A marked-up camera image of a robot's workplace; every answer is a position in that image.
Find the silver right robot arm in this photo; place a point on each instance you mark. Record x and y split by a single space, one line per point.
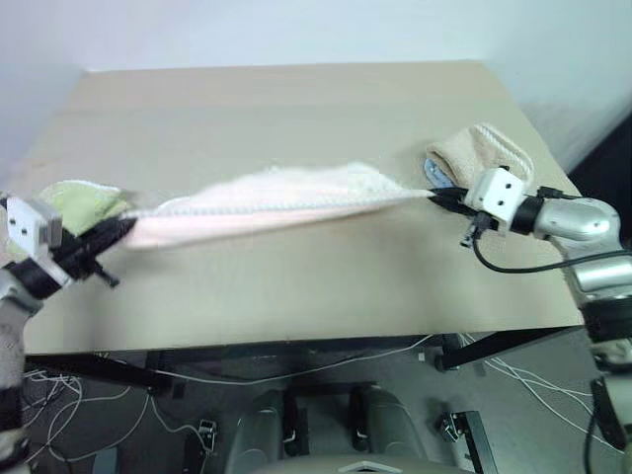
587 222

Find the black table frame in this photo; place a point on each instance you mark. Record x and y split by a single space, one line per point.
118 372

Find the pink and white towel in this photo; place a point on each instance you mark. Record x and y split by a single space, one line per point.
276 207

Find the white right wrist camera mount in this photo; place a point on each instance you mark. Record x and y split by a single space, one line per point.
496 195

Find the blue cloth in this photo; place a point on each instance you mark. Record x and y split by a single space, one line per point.
435 173

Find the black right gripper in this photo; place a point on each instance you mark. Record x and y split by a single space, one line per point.
474 212

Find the light green towel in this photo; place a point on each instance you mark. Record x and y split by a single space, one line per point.
84 202

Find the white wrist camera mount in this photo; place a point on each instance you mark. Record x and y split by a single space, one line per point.
496 195
29 224

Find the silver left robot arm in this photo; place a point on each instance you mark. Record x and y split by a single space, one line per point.
12 316

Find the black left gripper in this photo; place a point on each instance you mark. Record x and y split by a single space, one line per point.
76 254

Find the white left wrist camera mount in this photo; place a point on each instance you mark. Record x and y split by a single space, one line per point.
29 224

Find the beige folded towel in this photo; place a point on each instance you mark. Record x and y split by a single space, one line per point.
469 153

